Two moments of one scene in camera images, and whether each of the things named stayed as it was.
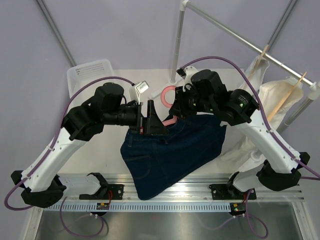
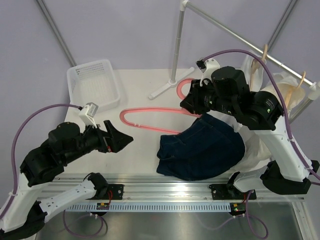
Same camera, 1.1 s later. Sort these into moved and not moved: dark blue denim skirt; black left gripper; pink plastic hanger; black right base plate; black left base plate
Moved: black left gripper; pink plastic hanger; dark blue denim skirt
Not moved: black left base plate; black right base plate
